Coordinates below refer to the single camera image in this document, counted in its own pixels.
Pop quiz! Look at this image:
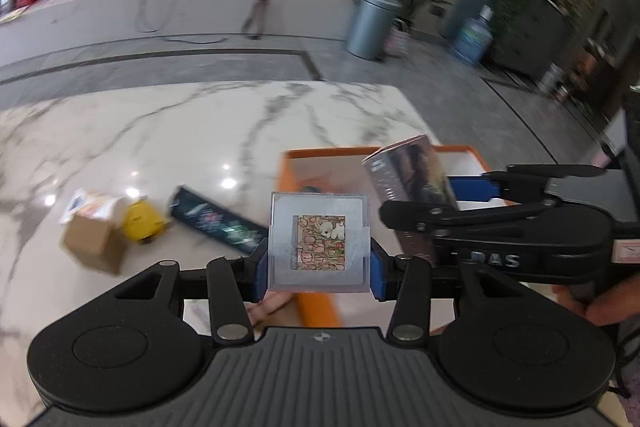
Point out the blue water jug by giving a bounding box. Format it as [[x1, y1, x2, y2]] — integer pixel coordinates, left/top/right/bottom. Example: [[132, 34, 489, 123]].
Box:
[[451, 5, 496, 66]]

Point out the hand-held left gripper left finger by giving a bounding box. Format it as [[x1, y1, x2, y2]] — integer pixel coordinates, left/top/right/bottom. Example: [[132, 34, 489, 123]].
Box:
[[115, 239, 269, 344]]

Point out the dark grey cabinet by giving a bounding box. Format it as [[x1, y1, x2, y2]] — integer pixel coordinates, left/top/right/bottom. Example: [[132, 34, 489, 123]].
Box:
[[491, 0, 574, 80]]

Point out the grey metal trash can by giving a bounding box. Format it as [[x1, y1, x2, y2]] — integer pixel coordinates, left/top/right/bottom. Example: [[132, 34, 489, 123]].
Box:
[[345, 0, 403, 60]]

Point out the black cable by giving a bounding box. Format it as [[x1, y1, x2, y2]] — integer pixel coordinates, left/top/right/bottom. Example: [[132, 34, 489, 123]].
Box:
[[134, 0, 229, 46]]

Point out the orange storage box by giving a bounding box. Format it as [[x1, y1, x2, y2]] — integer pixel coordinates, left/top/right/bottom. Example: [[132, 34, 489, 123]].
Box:
[[278, 145, 516, 329]]

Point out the brown cardboard box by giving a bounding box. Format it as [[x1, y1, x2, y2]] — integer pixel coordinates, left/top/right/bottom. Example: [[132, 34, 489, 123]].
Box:
[[60, 188, 132, 276]]

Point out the dark printed box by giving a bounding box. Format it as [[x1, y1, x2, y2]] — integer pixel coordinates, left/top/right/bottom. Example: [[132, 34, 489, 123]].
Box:
[[362, 135, 461, 269]]

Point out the clear case with picture card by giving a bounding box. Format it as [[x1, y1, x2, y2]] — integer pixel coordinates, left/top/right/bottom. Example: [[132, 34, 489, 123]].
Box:
[[268, 192, 372, 294]]

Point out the yellow plastic object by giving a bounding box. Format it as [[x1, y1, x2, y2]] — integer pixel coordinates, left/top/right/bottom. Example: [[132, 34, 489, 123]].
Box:
[[122, 196, 169, 246]]

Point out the pink woven basket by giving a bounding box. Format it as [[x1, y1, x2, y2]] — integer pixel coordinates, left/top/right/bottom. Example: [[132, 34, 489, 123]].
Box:
[[386, 26, 412, 58]]

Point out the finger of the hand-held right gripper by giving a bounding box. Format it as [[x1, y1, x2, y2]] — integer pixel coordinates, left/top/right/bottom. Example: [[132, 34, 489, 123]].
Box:
[[446, 163, 607, 208], [378, 199, 567, 234]]

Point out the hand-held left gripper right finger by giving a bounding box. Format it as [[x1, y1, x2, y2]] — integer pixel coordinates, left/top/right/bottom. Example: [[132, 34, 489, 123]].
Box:
[[369, 240, 523, 344]]

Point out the person's right hand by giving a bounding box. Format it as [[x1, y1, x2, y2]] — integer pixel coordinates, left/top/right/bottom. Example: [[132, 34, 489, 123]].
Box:
[[552, 278, 640, 327]]

